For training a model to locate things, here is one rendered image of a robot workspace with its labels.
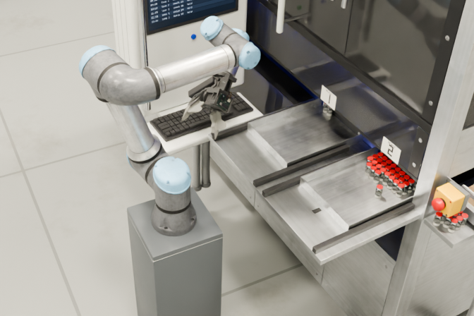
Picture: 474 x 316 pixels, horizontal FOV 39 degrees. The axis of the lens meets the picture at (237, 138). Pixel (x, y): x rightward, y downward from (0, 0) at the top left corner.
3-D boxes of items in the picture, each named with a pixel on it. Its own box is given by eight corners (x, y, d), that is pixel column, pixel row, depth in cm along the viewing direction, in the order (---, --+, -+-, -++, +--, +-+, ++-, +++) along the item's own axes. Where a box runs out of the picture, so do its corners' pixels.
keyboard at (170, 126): (235, 94, 282) (235, 89, 281) (253, 111, 273) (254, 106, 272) (149, 123, 265) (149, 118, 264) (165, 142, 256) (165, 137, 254)
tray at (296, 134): (320, 104, 265) (321, 96, 263) (362, 140, 248) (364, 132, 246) (247, 130, 251) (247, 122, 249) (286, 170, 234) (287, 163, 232)
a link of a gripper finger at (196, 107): (188, 113, 206) (209, 99, 211) (176, 112, 210) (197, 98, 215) (192, 123, 207) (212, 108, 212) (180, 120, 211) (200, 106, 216)
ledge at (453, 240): (454, 207, 225) (456, 203, 224) (483, 233, 217) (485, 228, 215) (422, 222, 219) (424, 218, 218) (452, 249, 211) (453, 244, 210)
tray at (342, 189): (377, 152, 243) (378, 145, 241) (427, 197, 226) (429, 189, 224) (300, 184, 229) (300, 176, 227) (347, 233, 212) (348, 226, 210)
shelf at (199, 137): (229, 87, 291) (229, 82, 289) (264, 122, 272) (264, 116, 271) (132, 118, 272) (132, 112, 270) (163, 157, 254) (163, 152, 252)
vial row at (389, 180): (369, 165, 237) (370, 155, 234) (403, 196, 226) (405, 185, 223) (364, 167, 236) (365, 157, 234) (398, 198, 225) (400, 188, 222)
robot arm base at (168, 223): (161, 242, 219) (160, 220, 213) (144, 211, 229) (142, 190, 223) (203, 227, 224) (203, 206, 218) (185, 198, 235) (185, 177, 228)
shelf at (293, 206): (312, 101, 270) (313, 97, 269) (436, 210, 224) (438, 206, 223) (207, 138, 250) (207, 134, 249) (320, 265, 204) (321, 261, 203)
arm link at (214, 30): (230, 25, 203) (247, 41, 212) (209, 9, 210) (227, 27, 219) (214, 45, 203) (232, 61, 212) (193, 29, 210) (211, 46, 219)
